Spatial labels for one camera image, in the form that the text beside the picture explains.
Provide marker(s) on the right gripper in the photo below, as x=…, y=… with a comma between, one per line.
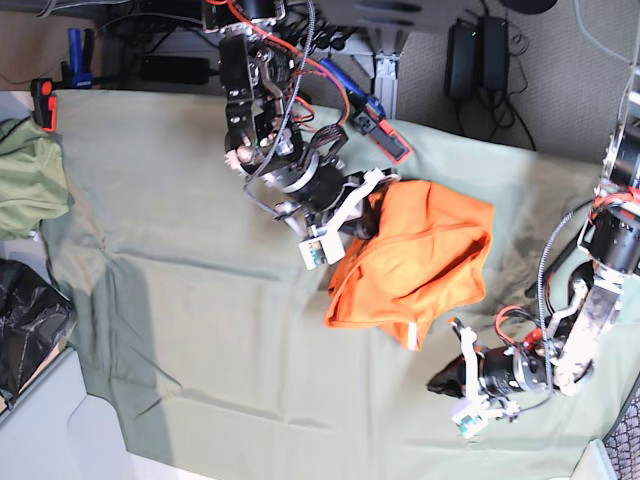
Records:
x=328, y=198

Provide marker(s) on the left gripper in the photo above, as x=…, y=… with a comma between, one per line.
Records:
x=460, y=377

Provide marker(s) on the orange T-shirt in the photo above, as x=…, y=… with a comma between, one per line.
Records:
x=426, y=259

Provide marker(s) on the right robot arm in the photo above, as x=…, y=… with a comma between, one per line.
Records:
x=263, y=60

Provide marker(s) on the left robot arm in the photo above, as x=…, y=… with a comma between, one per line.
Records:
x=578, y=294

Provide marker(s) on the blue clamp on table centre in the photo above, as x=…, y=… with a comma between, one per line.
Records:
x=369, y=117

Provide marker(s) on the black power adapter pair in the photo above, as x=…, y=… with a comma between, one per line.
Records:
x=477, y=56

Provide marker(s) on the green table cloth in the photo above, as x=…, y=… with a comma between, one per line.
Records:
x=198, y=321

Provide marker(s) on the black power brick left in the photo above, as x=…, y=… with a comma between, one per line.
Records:
x=175, y=69

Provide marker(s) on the blue clamp at left edge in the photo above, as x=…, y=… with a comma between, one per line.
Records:
x=76, y=74

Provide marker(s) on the green garment pile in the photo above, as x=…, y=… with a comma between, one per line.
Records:
x=33, y=181

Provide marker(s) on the black plastic bag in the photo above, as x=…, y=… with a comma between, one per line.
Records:
x=34, y=318

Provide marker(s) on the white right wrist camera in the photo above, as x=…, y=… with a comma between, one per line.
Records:
x=324, y=249

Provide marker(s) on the aluminium frame post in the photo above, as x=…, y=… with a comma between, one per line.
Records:
x=379, y=51

